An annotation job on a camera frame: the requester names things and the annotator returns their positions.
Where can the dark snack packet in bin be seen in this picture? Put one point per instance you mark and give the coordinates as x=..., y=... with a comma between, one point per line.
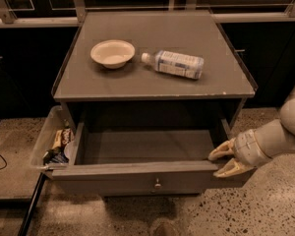
x=55, y=155

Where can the grey drawer cabinet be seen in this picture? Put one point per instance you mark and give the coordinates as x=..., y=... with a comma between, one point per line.
x=189, y=32

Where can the grey top drawer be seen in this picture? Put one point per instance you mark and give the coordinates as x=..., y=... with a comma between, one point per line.
x=126, y=162

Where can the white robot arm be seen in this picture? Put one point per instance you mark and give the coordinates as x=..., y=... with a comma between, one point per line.
x=278, y=136

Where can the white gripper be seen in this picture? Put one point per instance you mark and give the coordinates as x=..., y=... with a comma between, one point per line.
x=245, y=147

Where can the clear plastic storage bin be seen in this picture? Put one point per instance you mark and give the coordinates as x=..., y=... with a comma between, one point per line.
x=55, y=121

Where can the snack bag in bin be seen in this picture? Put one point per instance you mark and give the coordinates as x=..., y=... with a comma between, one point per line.
x=63, y=137

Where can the clear plastic water bottle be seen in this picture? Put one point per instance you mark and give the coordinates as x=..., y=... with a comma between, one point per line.
x=175, y=64

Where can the white cup in bin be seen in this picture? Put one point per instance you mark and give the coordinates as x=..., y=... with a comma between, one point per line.
x=68, y=150

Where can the metal railing frame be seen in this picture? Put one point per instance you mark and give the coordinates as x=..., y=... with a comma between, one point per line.
x=72, y=12

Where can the white paper bowl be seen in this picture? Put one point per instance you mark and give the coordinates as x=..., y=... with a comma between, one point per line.
x=112, y=54

